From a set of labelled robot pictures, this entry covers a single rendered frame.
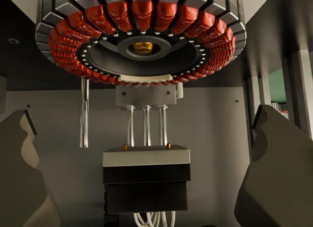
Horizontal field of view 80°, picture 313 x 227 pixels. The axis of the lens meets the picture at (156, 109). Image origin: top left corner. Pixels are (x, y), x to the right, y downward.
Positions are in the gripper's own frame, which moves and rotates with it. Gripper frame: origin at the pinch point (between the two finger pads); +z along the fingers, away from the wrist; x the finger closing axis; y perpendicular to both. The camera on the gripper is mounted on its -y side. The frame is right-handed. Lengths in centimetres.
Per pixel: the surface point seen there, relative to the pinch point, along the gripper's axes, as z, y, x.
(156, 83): 3.7, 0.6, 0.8
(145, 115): 10.6, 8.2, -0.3
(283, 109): 50, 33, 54
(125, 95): 10.4, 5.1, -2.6
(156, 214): 4.0, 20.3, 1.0
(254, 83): 17.3, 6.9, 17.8
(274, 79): 26.1, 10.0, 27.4
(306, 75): 8.5, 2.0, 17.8
